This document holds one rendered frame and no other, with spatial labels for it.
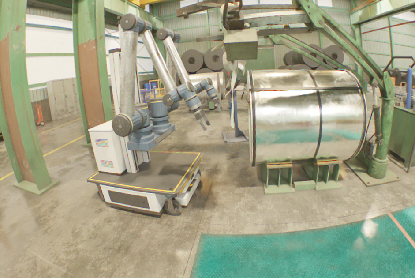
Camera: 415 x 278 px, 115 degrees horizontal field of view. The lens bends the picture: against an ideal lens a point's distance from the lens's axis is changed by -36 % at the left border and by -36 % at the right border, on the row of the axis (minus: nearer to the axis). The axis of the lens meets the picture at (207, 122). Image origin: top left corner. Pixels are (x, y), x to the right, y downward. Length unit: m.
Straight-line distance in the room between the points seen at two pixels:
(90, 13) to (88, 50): 0.88
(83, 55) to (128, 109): 3.62
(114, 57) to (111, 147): 0.96
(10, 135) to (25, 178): 0.79
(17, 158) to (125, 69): 2.95
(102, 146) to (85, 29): 3.43
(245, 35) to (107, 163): 1.98
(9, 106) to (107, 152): 2.08
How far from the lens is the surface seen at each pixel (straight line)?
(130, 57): 1.73
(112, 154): 2.38
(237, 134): 4.29
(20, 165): 4.09
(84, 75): 5.21
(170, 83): 1.83
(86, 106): 5.26
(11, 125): 3.92
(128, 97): 1.75
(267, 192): 2.45
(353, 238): 2.06
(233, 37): 1.28
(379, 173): 3.01
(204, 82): 2.33
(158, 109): 2.37
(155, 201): 2.08
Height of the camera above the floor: 1.38
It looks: 14 degrees down
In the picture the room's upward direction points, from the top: 5 degrees counter-clockwise
